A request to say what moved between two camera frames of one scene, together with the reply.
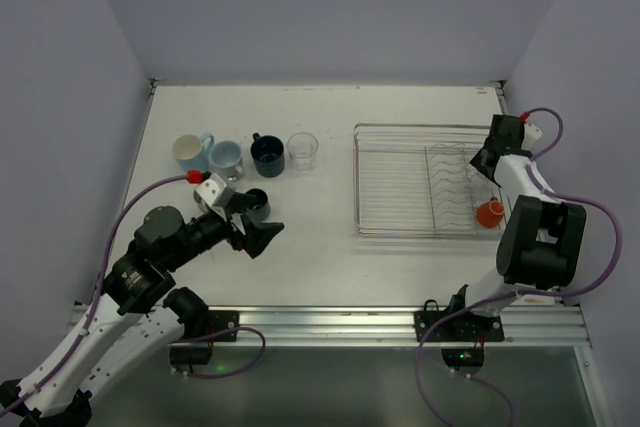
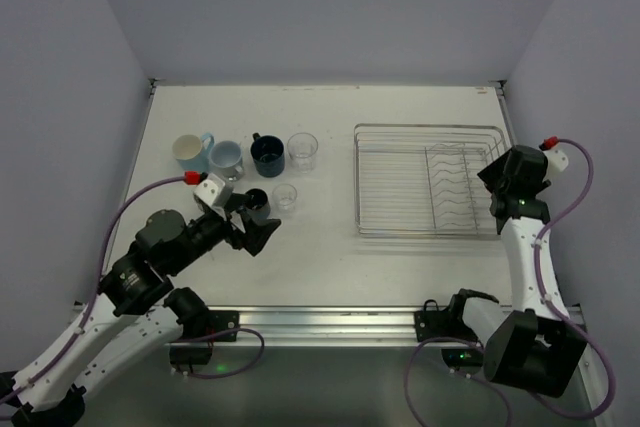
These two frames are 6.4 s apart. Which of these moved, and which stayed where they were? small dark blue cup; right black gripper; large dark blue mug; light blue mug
Moved: right black gripper
Stayed: light blue mug; large dark blue mug; small dark blue cup
